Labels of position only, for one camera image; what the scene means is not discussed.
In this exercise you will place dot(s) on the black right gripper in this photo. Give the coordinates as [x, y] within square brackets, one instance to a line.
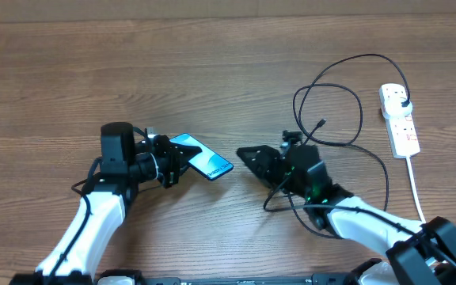
[264, 163]

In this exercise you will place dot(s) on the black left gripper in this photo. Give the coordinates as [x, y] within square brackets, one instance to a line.
[174, 160]

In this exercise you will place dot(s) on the Galaxy smartphone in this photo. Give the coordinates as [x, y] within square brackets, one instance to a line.
[208, 163]

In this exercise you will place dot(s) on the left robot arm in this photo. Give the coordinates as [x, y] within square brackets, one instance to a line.
[129, 157]

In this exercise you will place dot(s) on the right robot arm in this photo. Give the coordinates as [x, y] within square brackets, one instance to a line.
[416, 252]

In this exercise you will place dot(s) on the white charger adapter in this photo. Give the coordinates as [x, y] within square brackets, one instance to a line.
[393, 108]

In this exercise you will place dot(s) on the white power strip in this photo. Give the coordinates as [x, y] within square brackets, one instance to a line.
[401, 130]

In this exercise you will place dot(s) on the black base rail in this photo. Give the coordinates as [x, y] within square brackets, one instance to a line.
[330, 278]

